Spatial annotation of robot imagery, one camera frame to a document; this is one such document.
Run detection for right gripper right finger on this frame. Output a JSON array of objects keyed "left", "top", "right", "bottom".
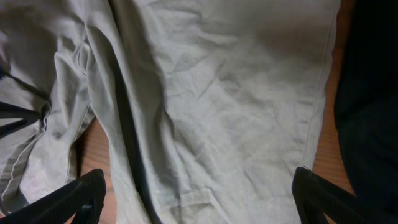
[{"left": 292, "top": 167, "right": 397, "bottom": 224}]

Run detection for black garment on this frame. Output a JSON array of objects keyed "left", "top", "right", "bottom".
[{"left": 334, "top": 0, "right": 397, "bottom": 215}]

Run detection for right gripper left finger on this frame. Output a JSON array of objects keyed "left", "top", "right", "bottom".
[{"left": 1, "top": 169, "right": 106, "bottom": 224}]

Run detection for khaki green shorts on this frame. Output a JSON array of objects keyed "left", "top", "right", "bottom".
[{"left": 1, "top": 0, "right": 340, "bottom": 223}]

